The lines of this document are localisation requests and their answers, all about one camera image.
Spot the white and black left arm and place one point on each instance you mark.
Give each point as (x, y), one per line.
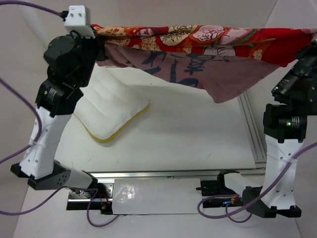
(55, 104)

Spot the white pillow with yellow edge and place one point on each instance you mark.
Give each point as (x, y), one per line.
(108, 105)

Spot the red and pink patterned pillowcase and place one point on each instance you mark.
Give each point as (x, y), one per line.
(224, 61)

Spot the aluminium side rail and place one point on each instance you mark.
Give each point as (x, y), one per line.
(253, 132)

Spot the white glossy cover plate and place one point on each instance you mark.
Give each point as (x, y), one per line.
(155, 196)

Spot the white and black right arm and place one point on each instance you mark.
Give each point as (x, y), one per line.
(285, 127)

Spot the aluminium table edge rail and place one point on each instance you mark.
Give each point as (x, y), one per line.
(156, 174)

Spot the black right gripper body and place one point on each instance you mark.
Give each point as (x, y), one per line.
(306, 65)

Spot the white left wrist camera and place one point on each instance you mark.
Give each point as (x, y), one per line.
(78, 19)

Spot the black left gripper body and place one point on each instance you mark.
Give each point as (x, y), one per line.
(88, 48)

